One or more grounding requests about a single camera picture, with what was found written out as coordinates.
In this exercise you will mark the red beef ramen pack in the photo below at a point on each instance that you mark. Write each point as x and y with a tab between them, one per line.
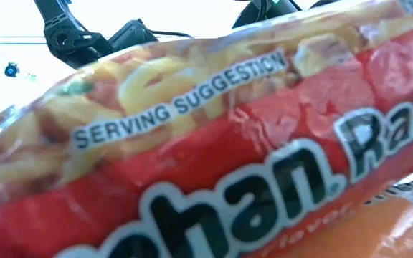
206	161

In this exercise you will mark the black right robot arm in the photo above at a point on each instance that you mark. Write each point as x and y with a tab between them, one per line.
260	10

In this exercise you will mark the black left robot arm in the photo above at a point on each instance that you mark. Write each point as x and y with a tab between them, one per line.
70	39

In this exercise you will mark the red orange noodle pack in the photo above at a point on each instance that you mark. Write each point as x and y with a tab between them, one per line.
353	233

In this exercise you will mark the black ceiling camera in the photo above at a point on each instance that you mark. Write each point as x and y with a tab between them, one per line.
11	70

